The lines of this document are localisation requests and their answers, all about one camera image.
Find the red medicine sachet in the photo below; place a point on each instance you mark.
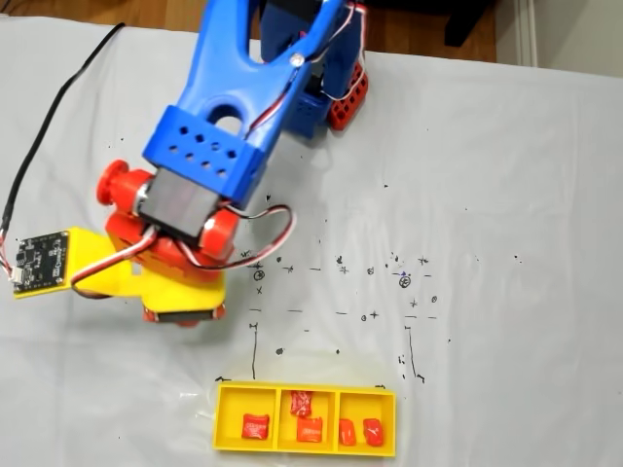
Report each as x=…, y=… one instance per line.
x=374, y=432
x=347, y=432
x=301, y=403

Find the orange medicine sachet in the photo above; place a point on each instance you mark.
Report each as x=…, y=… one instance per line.
x=310, y=431
x=255, y=426

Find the white baseboard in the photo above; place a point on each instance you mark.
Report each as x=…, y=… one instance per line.
x=528, y=29

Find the yellow three-compartment box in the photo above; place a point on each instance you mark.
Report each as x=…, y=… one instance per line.
x=229, y=438

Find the camera board on yellow bracket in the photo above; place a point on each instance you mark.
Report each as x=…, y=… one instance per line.
x=44, y=262

